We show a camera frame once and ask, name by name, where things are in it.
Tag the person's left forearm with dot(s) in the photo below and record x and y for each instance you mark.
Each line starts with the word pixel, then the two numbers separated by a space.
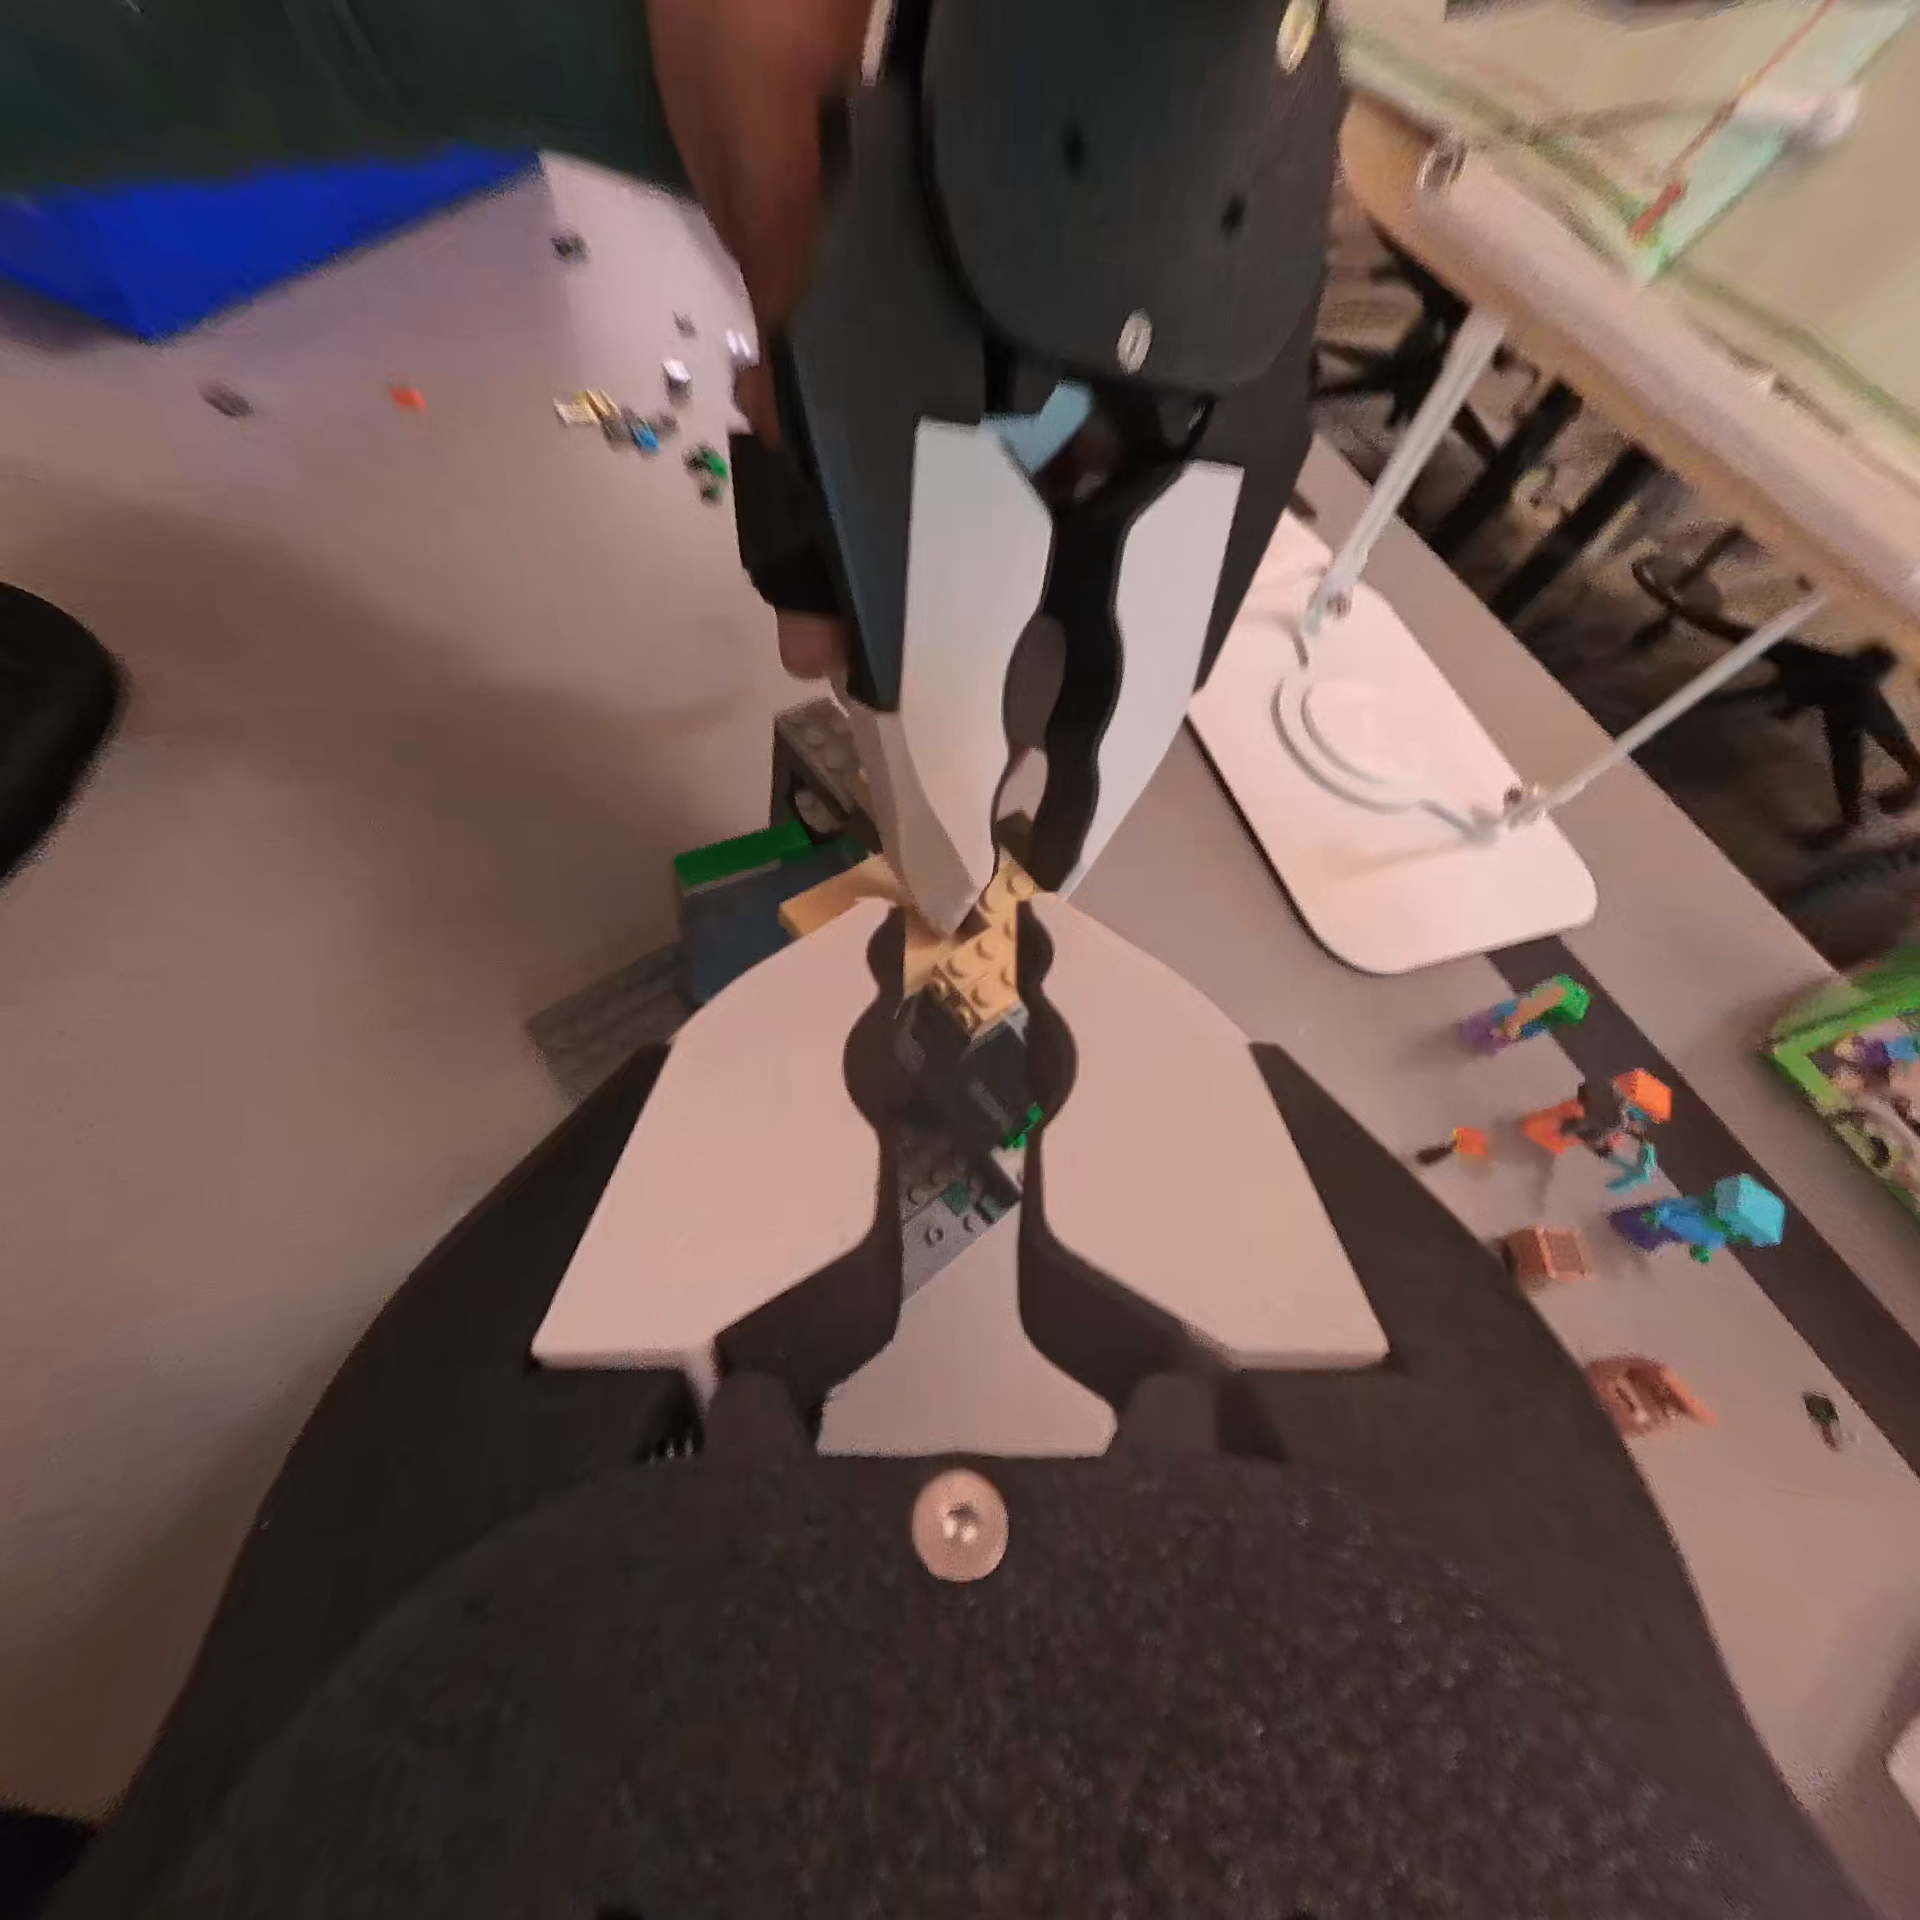
pixel 750 119

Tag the small black brick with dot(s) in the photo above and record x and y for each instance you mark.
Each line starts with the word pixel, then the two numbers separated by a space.
pixel 1824 1419

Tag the brown studded brick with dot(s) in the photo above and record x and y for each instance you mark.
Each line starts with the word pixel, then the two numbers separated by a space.
pixel 1547 1257

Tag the orange toy torch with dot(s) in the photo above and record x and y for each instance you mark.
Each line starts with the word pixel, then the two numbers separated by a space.
pixel 1463 1146

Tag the brown angular brick piece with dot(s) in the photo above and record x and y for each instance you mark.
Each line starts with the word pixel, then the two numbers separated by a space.
pixel 1642 1394

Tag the black and orange toy figure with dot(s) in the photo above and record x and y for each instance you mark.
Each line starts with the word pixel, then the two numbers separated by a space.
pixel 1606 1119

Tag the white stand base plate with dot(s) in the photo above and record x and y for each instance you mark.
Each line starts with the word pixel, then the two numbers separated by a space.
pixel 1395 809

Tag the teal-headed purple toy figure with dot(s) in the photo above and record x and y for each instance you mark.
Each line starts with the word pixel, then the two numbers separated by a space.
pixel 1725 1211

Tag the black swivel chair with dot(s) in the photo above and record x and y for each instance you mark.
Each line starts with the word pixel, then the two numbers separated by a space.
pixel 1846 691

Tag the scatter of small toy bricks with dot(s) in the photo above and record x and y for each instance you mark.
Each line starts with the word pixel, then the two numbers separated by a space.
pixel 645 420

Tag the small grey brick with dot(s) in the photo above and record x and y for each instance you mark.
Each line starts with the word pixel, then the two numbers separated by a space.
pixel 230 397

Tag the person's left hand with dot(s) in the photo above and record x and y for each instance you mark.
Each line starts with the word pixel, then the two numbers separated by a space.
pixel 815 648

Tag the long pale table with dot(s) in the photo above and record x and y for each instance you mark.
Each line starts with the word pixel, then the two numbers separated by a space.
pixel 1651 381

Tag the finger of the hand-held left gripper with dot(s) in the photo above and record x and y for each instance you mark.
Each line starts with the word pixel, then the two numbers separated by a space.
pixel 955 645
pixel 1178 600

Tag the green lego instruction booklet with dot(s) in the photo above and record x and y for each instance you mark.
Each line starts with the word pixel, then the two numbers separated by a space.
pixel 1862 1072

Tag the toy brick build grey baseplate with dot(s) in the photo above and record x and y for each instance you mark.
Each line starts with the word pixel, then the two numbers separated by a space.
pixel 974 961

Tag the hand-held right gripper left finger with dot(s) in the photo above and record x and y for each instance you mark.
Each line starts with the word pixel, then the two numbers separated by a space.
pixel 722 1171

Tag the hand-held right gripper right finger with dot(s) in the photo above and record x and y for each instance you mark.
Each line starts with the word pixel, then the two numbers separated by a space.
pixel 1200 1185

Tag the blue plastic bin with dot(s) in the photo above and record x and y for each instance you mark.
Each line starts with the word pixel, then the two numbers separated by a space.
pixel 226 240

